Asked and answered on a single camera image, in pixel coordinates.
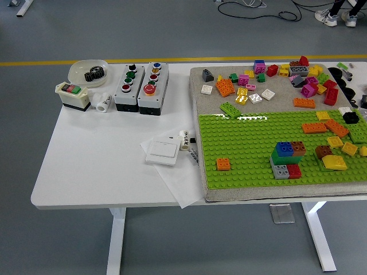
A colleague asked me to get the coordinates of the brown square toy brick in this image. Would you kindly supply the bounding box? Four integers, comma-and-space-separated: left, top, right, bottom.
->
290, 140, 307, 157
315, 144, 333, 160

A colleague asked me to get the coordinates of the orange square toy brick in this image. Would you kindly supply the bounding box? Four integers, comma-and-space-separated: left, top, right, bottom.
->
216, 158, 231, 172

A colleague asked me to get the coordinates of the orange wide toy brick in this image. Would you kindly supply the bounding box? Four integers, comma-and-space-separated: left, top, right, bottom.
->
215, 78, 236, 98

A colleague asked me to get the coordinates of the green long toy brick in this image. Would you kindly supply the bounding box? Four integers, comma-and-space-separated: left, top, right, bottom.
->
270, 150, 304, 166

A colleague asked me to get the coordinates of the grey toy brick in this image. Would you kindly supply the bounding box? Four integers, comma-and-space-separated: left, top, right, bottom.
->
269, 156, 290, 180

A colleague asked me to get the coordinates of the orange long toy brick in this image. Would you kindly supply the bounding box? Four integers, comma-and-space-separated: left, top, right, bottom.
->
301, 122, 328, 135
324, 119, 350, 139
294, 97, 317, 109

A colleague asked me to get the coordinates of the grey brick with rings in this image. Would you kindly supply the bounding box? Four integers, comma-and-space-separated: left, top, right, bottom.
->
288, 65, 310, 77

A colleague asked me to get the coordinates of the magenta toy brick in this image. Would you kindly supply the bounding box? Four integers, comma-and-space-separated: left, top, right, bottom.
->
300, 83, 319, 99

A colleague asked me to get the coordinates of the yellow curved brick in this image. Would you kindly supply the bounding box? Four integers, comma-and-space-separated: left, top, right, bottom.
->
321, 155, 348, 172

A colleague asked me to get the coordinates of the red long toy brick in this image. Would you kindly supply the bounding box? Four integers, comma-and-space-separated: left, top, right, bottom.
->
324, 87, 340, 106

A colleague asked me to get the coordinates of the black toy brick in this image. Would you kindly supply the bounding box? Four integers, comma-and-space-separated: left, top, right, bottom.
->
342, 111, 360, 125

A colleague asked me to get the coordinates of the printed label strip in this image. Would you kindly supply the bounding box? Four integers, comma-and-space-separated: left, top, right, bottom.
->
186, 146, 201, 168

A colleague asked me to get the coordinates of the white paper sheet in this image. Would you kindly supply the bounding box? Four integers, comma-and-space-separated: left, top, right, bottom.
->
139, 125, 205, 209

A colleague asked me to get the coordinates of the grey emergency-stop control box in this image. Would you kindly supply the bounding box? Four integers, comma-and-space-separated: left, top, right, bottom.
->
137, 61, 170, 116

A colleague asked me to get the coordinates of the lime green studded baseplate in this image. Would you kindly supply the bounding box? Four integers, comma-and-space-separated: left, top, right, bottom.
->
198, 109, 367, 190

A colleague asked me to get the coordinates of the green flat studded plate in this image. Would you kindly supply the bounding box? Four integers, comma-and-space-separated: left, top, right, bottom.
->
219, 102, 243, 119

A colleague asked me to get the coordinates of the grey four-button control box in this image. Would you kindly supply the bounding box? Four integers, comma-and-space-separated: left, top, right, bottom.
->
114, 63, 146, 113

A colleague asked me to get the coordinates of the white pipe tee fitting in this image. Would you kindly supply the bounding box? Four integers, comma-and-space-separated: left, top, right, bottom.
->
91, 92, 113, 113

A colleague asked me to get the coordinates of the white double tile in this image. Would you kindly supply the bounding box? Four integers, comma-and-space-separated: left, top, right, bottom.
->
248, 88, 276, 105

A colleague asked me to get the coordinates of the white table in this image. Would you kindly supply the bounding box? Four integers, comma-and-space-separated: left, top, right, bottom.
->
30, 61, 367, 275

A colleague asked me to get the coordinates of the white plastic bowl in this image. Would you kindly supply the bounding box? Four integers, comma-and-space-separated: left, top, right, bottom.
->
68, 59, 110, 88

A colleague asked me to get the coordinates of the silver floor plate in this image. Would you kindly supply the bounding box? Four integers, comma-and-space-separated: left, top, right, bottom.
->
268, 202, 296, 225

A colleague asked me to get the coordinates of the white table leg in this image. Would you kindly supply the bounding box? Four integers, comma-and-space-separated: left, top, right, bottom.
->
300, 201, 337, 273
106, 207, 127, 275

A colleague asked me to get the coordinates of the dark green studded plate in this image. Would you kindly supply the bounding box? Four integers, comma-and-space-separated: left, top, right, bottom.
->
346, 122, 367, 144

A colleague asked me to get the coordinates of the person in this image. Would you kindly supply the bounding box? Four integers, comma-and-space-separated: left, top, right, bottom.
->
314, 0, 365, 28

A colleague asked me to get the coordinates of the white furniture foot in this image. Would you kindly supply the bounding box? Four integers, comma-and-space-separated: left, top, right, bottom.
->
7, 0, 34, 17

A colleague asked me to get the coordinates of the white wall switch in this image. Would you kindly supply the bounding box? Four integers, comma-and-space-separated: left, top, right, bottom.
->
145, 136, 180, 167

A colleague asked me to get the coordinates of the cream red-green switch box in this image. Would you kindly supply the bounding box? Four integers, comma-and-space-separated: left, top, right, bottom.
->
54, 81, 92, 112

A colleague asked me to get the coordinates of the black floor cable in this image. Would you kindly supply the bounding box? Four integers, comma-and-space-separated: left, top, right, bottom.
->
217, 0, 303, 22

